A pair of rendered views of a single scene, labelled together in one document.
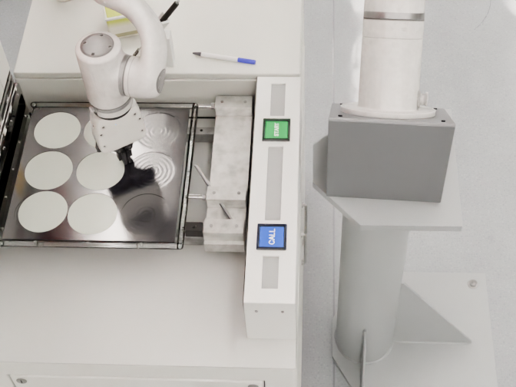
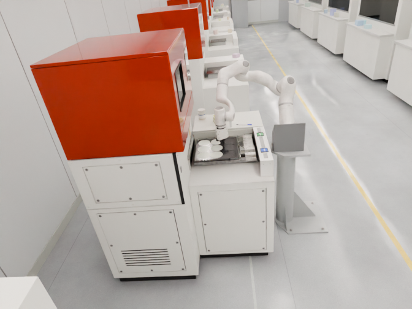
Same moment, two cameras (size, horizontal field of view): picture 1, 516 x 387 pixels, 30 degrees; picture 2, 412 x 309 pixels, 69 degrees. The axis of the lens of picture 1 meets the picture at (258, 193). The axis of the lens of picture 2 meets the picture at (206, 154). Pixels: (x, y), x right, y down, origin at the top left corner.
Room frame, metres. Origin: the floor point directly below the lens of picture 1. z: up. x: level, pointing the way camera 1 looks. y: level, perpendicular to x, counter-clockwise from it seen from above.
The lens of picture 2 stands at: (-0.93, 0.42, 2.12)
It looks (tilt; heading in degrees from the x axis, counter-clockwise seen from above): 30 degrees down; 0
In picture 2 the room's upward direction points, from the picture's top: 7 degrees counter-clockwise
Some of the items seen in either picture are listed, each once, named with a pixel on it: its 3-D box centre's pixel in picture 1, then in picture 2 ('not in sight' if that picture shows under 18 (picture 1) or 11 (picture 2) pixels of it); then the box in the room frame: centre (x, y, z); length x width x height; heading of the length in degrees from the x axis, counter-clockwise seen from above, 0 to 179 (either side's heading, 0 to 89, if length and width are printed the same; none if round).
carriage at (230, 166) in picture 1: (229, 174); (249, 148); (1.22, 0.06, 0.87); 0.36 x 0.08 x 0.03; 174
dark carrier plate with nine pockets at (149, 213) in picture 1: (100, 171); (216, 148); (1.23, 0.32, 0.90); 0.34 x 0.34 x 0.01; 84
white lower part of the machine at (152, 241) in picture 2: not in sight; (157, 212); (1.09, 0.90, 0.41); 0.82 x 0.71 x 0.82; 174
